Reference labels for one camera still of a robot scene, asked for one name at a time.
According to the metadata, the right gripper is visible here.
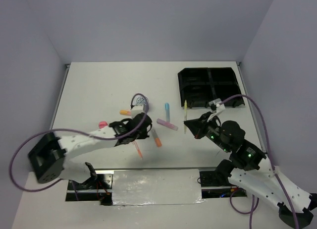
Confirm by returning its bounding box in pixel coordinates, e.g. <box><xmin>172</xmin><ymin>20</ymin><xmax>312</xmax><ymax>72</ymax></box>
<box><xmin>183</xmin><ymin>111</ymin><xmax>230</xmax><ymax>152</ymax></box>

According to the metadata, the purple highlighter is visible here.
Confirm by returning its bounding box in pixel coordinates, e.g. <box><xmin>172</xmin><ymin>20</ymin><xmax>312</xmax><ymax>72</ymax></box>
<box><xmin>157</xmin><ymin>118</ymin><xmax>178</xmax><ymax>131</ymax></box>

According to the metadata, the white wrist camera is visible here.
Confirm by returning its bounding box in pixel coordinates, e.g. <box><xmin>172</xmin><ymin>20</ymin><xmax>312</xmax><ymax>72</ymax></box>
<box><xmin>130</xmin><ymin>105</ymin><xmax>145</xmax><ymax>118</ymax></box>
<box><xmin>207</xmin><ymin>99</ymin><xmax>225</xmax><ymax>122</ymax></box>

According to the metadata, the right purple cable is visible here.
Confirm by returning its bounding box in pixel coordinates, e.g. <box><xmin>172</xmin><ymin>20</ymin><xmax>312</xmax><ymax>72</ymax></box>
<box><xmin>217</xmin><ymin>94</ymin><xmax>300</xmax><ymax>229</ymax></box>

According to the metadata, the purple cable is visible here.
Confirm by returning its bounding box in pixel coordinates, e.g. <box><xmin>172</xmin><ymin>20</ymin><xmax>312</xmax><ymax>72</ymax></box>
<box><xmin>9</xmin><ymin>93</ymin><xmax>150</xmax><ymax>202</ymax></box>
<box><xmin>217</xmin><ymin>94</ymin><xmax>300</xmax><ymax>229</ymax></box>

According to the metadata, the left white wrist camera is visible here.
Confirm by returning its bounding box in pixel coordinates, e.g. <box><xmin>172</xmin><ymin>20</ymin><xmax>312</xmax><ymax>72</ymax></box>
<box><xmin>130</xmin><ymin>105</ymin><xmax>145</xmax><ymax>118</ymax></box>

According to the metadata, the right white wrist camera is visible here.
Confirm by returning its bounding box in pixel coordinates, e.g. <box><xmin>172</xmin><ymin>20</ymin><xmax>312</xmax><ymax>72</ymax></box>
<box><xmin>207</xmin><ymin>99</ymin><xmax>225</xmax><ymax>122</ymax></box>

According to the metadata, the silver foil-covered panel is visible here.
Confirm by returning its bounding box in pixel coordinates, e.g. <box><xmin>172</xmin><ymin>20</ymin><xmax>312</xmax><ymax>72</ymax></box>
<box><xmin>112</xmin><ymin>169</ymin><xmax>204</xmax><ymax>206</ymax></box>

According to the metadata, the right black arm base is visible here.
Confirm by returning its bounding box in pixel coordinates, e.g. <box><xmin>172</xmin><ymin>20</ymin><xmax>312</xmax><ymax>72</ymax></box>
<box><xmin>197</xmin><ymin>171</ymin><xmax>238</xmax><ymax>199</ymax></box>

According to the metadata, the orange-tipped grey highlighter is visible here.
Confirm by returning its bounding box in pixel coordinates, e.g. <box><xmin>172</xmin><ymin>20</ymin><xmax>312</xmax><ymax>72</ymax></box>
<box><xmin>151</xmin><ymin>128</ymin><xmax>162</xmax><ymax>148</ymax></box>

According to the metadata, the black four-compartment tray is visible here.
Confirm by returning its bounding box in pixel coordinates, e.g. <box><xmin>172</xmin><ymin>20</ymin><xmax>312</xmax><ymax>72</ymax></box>
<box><xmin>177</xmin><ymin>67</ymin><xmax>241</xmax><ymax>108</ymax></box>

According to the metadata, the orange-capped pink highlighter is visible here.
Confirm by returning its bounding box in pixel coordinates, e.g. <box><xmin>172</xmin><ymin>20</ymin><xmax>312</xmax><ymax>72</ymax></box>
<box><xmin>119</xmin><ymin>110</ymin><xmax>131</xmax><ymax>116</ymax></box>

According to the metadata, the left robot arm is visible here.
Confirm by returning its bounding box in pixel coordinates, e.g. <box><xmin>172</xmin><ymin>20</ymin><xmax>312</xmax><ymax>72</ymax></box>
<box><xmin>28</xmin><ymin>113</ymin><xmax>152</xmax><ymax>189</ymax></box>

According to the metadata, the blue-capped clear highlighter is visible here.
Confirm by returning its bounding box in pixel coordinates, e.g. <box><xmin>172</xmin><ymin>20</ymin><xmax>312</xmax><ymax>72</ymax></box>
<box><xmin>164</xmin><ymin>103</ymin><xmax>170</xmax><ymax>122</ymax></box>

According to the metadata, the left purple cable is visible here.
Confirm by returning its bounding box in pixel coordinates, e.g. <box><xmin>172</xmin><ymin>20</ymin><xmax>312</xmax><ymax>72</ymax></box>
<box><xmin>9</xmin><ymin>93</ymin><xmax>150</xmax><ymax>202</ymax></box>

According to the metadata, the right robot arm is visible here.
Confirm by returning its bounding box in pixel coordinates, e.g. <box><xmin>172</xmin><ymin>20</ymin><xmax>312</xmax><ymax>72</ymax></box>
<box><xmin>184</xmin><ymin>112</ymin><xmax>317</xmax><ymax>229</ymax></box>

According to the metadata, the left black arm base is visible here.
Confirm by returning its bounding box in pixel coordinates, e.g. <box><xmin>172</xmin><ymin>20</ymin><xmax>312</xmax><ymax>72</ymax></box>
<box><xmin>65</xmin><ymin>163</ymin><xmax>113</xmax><ymax>206</ymax></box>

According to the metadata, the blue slime jar rear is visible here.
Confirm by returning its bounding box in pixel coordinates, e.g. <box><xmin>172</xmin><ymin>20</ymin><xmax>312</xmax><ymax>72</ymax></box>
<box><xmin>136</xmin><ymin>95</ymin><xmax>149</xmax><ymax>110</ymax></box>

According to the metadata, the thin yellow highlighter pen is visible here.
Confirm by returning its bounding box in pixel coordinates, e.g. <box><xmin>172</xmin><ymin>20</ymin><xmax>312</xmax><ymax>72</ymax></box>
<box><xmin>184</xmin><ymin>100</ymin><xmax>187</xmax><ymax>134</ymax></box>

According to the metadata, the pink-capped small bottle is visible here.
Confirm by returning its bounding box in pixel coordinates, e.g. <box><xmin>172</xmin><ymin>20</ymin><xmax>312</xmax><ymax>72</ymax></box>
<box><xmin>99</xmin><ymin>121</ymin><xmax>108</xmax><ymax>129</ymax></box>

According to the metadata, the thin orange highlighter pen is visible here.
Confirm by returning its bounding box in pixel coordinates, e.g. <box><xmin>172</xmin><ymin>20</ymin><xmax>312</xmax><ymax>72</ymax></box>
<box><xmin>133</xmin><ymin>141</ymin><xmax>143</xmax><ymax>159</ymax></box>

